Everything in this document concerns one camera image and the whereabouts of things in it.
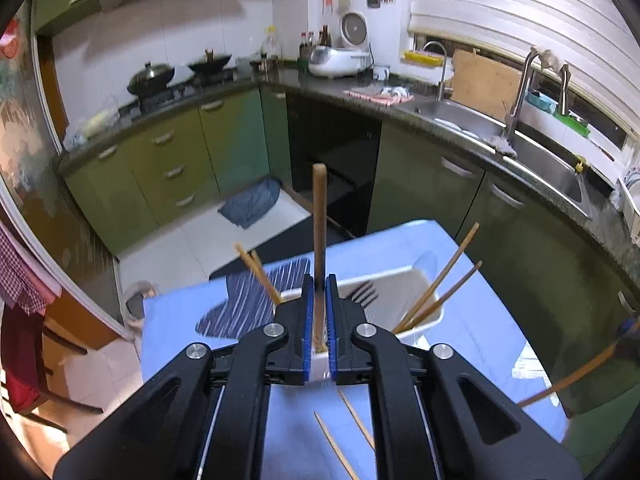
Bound black wok with lid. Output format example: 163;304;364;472
127;61;176;96

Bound slim steel tap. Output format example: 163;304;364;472
557;63;571;116

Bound grey rag on faucet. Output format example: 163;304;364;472
529;47;564;71

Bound green plastic sink caddy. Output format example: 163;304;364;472
524;90;591;139

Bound yellow cooking oil bottle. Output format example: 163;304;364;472
262;25;281;61

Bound black plastic fork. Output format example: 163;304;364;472
350;280;380;309

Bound small curved steel faucet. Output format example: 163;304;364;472
422;40;449;102

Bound blue printed tablecloth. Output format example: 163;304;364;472
140;219;572;480

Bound black built-in dishwasher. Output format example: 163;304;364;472
284;92;384;239

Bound black wok with handle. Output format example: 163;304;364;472
187;48;234;75

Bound yellow tray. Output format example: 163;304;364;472
402;49;446;67

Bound steel double sink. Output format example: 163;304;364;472
407;97;594;219

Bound white rice cooker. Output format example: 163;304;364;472
308;11;374;80

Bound white window blind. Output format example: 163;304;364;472
409;0;640;137

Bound red checkered apron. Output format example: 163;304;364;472
0;219;64;317

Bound pink dish cloth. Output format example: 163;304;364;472
343;87;416;107

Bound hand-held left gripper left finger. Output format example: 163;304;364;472
52;274;316;480

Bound bamboo chopstick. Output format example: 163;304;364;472
234;243;284;306
337;388;376;451
392;222;481;334
313;411;360;480
517;342;619;408
249;249;282;304

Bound blue denim floor rag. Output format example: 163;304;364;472
217;177;282;229

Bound green lower kitchen cabinets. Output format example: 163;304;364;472
62;84;640;421

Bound grey rag on sink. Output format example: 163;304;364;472
487;135;519;157

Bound printed sliding door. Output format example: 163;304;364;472
0;4;132;342

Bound clear plastic bag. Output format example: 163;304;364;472
64;107;121;149

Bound black gas stove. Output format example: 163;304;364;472
117;67;241;116

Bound wooden chair red cushion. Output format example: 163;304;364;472
0;304;107;437

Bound white plastic utensil holder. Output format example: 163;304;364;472
276;265;445;387

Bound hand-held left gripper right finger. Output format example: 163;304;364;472
325;274;583;480

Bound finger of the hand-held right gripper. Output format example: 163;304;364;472
616;316;640;356

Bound dark stone kitchen counter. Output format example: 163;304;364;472
57;57;640;291

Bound wooden cutting board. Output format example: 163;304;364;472
449;48;524;121

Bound tall steel kitchen faucet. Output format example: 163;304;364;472
502;47;544;141

